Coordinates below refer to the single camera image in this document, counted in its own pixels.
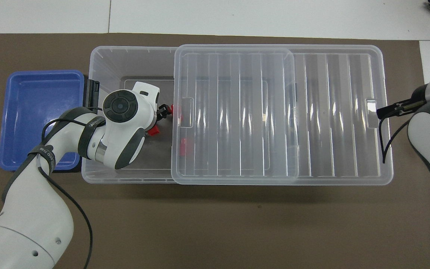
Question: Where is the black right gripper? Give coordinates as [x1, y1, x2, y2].
[376, 84, 429, 120]

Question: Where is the clear ribbed plastic box lid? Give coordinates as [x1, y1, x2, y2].
[171, 44, 393, 186]

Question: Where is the clear plastic storage box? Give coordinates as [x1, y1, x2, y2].
[81, 46, 300, 184]

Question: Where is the blue plastic tray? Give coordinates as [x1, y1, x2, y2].
[0, 69, 85, 172]

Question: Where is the brown paper table mat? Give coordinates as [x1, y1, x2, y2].
[0, 33, 430, 269]

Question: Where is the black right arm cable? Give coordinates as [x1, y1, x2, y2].
[381, 112, 411, 164]

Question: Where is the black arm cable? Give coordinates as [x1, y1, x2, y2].
[381, 112, 411, 164]
[1, 108, 105, 269]

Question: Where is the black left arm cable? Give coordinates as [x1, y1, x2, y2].
[1, 108, 105, 269]

